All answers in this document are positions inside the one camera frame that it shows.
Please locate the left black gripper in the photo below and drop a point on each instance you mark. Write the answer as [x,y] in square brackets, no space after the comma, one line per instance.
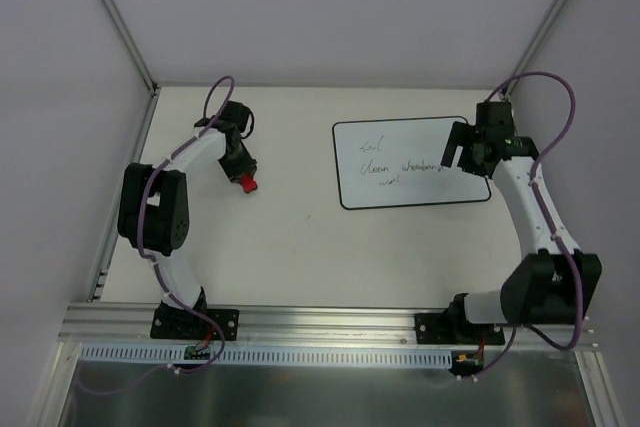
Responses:
[240,167]

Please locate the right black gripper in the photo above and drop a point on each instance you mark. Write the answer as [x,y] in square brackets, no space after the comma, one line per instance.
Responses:
[467,148]

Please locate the red whiteboard eraser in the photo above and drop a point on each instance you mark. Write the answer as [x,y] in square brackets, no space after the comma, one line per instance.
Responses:
[248,184]

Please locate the white whiteboard black frame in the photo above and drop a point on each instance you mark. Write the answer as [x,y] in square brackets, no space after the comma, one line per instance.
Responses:
[397,163]

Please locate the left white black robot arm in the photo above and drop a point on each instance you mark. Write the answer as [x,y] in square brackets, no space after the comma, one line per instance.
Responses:
[154,211]

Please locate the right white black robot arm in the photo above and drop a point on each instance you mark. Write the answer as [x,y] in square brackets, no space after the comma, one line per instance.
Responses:
[555,279]

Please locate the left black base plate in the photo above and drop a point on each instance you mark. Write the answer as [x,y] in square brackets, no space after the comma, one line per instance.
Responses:
[176,324]

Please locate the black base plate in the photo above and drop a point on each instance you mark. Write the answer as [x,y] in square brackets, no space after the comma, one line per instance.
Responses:
[443,329]
[176,324]

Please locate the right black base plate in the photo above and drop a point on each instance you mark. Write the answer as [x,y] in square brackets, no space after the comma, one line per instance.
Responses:
[443,329]

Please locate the right aluminium frame post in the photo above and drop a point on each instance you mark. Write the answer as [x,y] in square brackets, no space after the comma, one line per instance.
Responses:
[540,35]

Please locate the aluminium frame post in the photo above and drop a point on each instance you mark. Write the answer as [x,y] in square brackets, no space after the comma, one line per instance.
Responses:
[118,23]
[540,35]

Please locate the aluminium mounting rail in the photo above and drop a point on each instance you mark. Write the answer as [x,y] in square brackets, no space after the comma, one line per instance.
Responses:
[258,325]

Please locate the white slotted cable duct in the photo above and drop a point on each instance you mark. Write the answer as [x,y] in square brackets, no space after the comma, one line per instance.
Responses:
[270,356]

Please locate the left aluminium frame post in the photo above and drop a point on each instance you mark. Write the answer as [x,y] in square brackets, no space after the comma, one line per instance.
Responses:
[118,23]

